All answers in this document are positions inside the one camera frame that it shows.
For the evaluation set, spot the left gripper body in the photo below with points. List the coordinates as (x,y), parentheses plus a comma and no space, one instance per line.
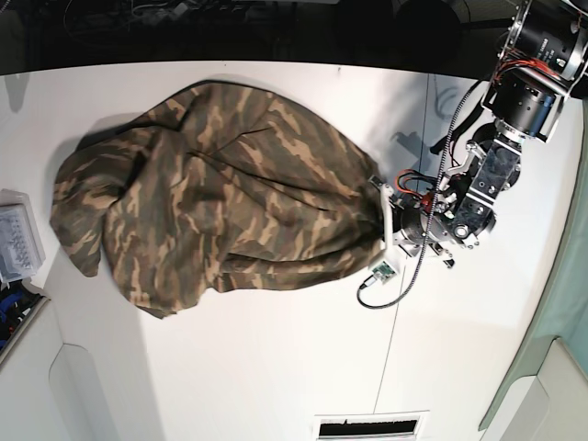
(404,224)

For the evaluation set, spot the camouflage t-shirt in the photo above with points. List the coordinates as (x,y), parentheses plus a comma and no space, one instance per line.
(220,186)

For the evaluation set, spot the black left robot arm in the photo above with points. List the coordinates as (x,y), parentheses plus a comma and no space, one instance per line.
(543,58)

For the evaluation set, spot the white slotted table vent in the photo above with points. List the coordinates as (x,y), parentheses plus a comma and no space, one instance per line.
(377,426)

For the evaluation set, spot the clear plastic screw box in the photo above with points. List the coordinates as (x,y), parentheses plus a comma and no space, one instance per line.
(22,254)

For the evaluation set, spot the grey tray with blue items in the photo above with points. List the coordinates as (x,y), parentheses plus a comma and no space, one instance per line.
(21,303)

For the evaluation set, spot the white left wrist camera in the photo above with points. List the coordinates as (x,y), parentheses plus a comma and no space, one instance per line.
(383,271)

